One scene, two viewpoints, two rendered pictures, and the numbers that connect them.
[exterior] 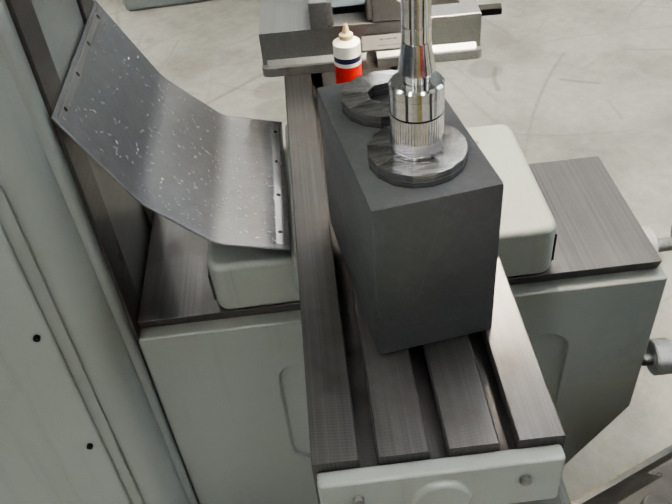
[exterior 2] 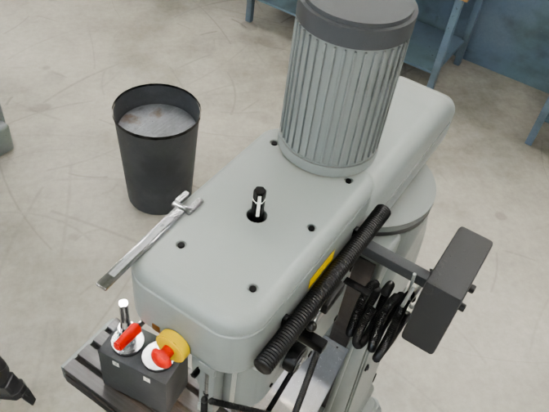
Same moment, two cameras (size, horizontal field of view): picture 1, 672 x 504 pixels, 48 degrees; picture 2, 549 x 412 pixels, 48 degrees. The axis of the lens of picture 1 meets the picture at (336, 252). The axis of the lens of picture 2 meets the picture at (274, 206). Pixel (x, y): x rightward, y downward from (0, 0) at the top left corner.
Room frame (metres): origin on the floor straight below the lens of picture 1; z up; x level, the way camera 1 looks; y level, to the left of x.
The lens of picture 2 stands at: (1.29, -0.71, 2.67)
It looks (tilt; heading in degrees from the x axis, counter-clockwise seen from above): 45 degrees down; 118
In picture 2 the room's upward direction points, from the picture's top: 9 degrees clockwise
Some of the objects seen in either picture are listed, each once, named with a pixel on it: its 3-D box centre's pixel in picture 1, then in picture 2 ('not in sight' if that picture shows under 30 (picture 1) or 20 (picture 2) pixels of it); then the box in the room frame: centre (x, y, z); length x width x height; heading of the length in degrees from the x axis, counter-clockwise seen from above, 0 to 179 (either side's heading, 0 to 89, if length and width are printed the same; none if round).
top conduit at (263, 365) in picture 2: not in sight; (328, 278); (1.06, -0.03, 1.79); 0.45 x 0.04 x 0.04; 91
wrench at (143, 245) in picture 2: not in sight; (150, 238); (0.81, -0.22, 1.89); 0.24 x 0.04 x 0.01; 94
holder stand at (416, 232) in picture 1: (403, 201); (144, 366); (0.61, -0.07, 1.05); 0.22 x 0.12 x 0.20; 9
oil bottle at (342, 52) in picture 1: (347, 58); not in sight; (1.01, -0.05, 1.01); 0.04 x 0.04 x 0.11
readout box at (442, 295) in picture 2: not in sight; (448, 291); (1.24, 0.24, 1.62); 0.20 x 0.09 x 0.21; 91
